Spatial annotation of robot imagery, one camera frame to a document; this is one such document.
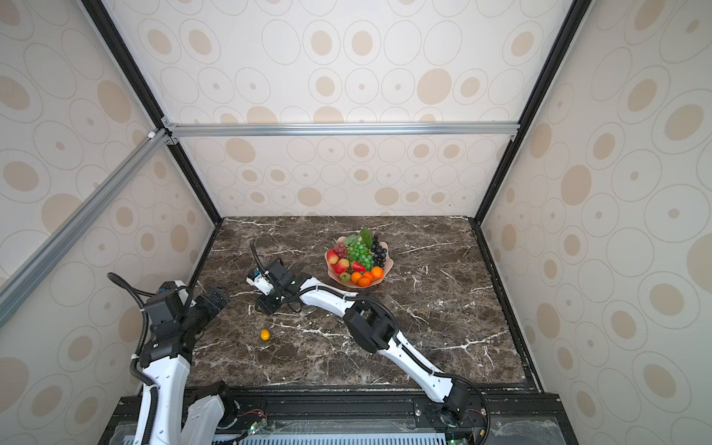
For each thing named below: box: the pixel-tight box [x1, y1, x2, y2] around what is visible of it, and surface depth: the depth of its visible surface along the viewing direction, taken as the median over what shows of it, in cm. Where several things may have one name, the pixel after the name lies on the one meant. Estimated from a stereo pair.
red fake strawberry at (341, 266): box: [330, 257, 350, 275], surface depth 99 cm
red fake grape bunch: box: [332, 241, 349, 260], surface depth 102 cm
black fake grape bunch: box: [370, 234, 388, 268], surface depth 102 cm
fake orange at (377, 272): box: [370, 266, 384, 280], surface depth 99 cm
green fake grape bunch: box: [344, 228, 375, 271], surface depth 105 cm
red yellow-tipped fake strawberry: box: [326, 249, 340, 265], surface depth 101 cm
